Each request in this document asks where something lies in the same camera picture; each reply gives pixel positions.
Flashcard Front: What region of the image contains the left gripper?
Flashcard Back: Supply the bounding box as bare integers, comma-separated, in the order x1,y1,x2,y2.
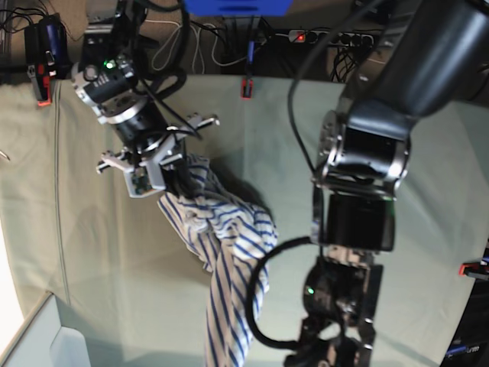
283,305,376,366

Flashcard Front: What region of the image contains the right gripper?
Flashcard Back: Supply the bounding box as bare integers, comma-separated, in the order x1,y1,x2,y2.
96,115,220,198

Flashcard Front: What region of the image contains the blue white striped t-shirt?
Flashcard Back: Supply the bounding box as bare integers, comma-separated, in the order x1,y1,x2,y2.
158,154,278,366

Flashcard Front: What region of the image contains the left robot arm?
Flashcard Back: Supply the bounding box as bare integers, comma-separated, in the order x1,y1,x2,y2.
244,1,488,366

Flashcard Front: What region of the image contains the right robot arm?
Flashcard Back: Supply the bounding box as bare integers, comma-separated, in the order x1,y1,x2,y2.
72,1,219,198

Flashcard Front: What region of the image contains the red clamp top centre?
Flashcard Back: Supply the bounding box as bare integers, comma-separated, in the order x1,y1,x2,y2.
241,77,254,99

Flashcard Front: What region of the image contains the red clamp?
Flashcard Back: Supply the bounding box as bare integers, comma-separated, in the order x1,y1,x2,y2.
241,77,254,99
27,63,56,107

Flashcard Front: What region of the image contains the green table cloth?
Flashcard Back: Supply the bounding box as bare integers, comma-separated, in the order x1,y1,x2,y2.
1,76,488,366

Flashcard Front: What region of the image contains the red clamp right edge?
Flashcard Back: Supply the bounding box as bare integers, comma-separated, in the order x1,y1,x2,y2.
458,257,489,281

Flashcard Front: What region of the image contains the red clamp top left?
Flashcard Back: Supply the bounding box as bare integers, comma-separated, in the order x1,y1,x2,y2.
27,63,56,107

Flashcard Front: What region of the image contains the blue box top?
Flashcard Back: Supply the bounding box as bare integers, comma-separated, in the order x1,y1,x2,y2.
184,0,293,17

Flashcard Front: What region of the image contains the black power strip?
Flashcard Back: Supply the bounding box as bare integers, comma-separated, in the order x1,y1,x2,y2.
287,30,377,47

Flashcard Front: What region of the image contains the white bin bottom left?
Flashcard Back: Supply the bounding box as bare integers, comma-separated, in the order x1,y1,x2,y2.
0,292,92,367

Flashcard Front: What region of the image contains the white cable on floor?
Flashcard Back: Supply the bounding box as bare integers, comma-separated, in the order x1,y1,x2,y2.
151,21,249,74

